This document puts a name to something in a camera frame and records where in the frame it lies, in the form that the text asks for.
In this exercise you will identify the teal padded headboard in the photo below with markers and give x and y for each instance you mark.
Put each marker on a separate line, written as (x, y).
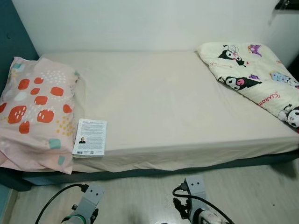
(9, 37)

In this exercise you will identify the cream cartoon print quilt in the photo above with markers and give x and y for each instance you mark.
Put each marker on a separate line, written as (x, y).
(252, 74)

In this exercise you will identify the dark grey bed base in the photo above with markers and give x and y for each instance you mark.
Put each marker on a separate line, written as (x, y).
(163, 170)

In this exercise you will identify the pink pillow with orange spots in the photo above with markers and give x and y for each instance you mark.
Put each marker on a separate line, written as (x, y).
(32, 116)

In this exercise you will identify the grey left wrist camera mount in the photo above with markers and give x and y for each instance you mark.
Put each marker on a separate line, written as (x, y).
(91, 198)

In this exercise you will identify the white paperback book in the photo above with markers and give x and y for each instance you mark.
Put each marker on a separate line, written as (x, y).
(90, 137)

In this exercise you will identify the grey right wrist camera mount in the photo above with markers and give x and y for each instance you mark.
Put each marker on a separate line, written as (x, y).
(195, 191)

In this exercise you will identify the black wall shelf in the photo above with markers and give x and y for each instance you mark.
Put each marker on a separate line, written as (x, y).
(287, 4)

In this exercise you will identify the cream sheeted bed mattress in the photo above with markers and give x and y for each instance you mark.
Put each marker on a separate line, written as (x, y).
(163, 102)

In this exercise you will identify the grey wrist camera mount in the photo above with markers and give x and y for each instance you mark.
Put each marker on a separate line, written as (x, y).
(91, 198)
(195, 191)

